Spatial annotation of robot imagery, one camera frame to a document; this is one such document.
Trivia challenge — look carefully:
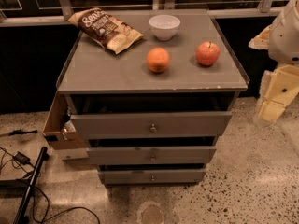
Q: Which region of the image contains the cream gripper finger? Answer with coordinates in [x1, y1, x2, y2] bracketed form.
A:
[258, 101, 285, 122]

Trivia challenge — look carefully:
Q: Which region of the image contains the grey drawer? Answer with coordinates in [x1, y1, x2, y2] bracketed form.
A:
[71, 111, 232, 140]
[87, 146, 216, 165]
[98, 168, 206, 185]

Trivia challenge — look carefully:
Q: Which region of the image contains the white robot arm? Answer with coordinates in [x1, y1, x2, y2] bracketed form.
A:
[256, 0, 299, 123]

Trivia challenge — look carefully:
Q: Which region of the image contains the grey top drawer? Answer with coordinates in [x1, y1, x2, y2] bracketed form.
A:
[71, 111, 232, 140]

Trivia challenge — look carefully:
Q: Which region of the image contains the grey drawer cabinet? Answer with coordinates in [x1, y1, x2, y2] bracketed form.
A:
[58, 9, 249, 173]

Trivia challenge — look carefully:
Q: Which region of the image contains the grey bottom drawer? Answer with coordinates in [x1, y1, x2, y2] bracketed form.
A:
[98, 168, 206, 185]

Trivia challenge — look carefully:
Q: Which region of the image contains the red apple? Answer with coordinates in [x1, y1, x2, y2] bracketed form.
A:
[195, 41, 221, 66]

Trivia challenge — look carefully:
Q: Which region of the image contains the orange fruit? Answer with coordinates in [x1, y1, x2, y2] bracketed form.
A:
[147, 48, 170, 73]

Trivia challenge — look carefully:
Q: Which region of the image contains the white bowl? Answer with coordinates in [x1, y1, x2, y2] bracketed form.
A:
[149, 15, 180, 41]

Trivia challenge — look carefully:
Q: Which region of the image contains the metal window railing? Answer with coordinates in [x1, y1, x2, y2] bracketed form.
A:
[0, 0, 299, 28]

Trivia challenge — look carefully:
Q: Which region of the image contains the brown chips bag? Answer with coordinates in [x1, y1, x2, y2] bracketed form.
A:
[68, 8, 143, 54]

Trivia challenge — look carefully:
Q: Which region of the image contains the cardboard box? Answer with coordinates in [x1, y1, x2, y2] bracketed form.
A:
[43, 93, 88, 160]

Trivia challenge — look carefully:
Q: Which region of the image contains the black power adapter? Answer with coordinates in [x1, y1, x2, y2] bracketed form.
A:
[13, 152, 30, 165]

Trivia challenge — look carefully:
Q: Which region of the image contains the black plug on floor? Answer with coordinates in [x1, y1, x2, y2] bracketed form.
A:
[0, 129, 37, 137]

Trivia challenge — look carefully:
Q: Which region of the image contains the black pole on floor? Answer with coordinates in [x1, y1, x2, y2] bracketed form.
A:
[13, 147, 49, 224]

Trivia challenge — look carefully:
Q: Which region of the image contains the black cable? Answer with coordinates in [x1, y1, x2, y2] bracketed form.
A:
[0, 147, 101, 224]

